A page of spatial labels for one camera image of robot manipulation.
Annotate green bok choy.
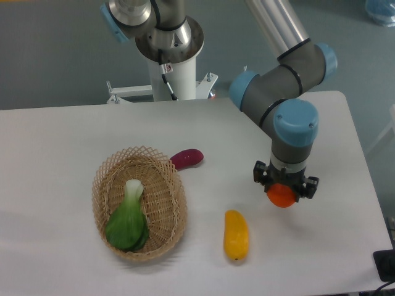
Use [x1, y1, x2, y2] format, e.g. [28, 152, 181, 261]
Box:
[105, 179, 149, 252]

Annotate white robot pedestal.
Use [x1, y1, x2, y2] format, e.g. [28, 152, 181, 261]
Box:
[106, 15, 220, 105]

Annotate blue plastic bag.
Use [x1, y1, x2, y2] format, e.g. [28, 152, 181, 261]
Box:
[365, 0, 394, 27]

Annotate orange fruit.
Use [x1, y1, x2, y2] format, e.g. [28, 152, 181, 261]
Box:
[267, 183, 296, 208]

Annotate woven bamboo basket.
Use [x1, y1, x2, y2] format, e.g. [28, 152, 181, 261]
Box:
[92, 146, 188, 262]

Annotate purple sweet potato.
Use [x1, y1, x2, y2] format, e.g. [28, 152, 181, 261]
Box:
[170, 149, 204, 170]

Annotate black device at table edge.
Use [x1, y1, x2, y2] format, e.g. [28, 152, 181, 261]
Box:
[373, 249, 394, 282]

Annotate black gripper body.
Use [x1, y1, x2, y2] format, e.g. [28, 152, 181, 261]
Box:
[264, 163, 306, 193]

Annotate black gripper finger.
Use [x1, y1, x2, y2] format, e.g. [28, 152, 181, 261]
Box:
[293, 176, 319, 202]
[253, 160, 270, 192]

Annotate black cable on pedestal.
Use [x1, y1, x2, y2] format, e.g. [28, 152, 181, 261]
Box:
[157, 48, 179, 102]

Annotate yellow mango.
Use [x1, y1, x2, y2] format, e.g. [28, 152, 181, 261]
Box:
[223, 210, 249, 261]

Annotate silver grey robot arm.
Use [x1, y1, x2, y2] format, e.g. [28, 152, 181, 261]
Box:
[100, 1, 337, 208]

